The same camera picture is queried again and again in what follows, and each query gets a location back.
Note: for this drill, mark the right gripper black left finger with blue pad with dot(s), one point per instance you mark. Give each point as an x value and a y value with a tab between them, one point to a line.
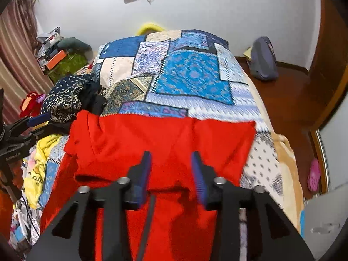
71	234

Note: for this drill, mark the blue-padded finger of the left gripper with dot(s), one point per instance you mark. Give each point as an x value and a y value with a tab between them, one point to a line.
37	120

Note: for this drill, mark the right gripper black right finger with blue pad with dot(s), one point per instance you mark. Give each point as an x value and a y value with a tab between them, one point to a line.
270	234

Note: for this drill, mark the red garment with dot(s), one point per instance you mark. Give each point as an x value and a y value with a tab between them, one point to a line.
102	149

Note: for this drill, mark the pile of papers and clothes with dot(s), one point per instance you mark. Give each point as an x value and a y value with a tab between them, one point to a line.
51	43

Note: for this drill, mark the red plush toy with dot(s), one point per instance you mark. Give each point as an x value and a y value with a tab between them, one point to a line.
32	104

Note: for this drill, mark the dark patterned folded garment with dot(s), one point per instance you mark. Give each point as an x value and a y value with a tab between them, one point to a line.
70	95

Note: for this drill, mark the yellow printed t-shirt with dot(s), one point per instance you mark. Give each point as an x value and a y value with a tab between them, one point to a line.
33	182

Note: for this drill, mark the striped pink curtain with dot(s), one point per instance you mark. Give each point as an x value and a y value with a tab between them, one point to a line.
20	71

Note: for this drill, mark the grey cardboard box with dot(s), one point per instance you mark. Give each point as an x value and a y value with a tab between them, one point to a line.
324	219

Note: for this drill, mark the beige fleece blanket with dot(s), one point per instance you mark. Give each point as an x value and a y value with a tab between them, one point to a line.
292	203

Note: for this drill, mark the green patterned storage box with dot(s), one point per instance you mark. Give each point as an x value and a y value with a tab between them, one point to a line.
67	66

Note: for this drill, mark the orange box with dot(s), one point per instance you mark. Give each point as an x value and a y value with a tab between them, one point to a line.
55	59

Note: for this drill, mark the pink clog shoe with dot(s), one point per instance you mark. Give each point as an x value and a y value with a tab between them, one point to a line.
314	175

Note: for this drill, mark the yellow curved pillow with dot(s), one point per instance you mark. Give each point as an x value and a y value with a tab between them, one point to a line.
148	28

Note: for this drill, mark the blue patchwork bedspread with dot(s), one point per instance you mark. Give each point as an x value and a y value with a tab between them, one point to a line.
179	74

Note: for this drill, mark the brown wooden wardrobe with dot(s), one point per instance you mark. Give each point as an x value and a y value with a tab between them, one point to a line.
326	85

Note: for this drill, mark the grey purple backpack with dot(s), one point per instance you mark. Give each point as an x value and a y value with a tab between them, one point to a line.
263	65

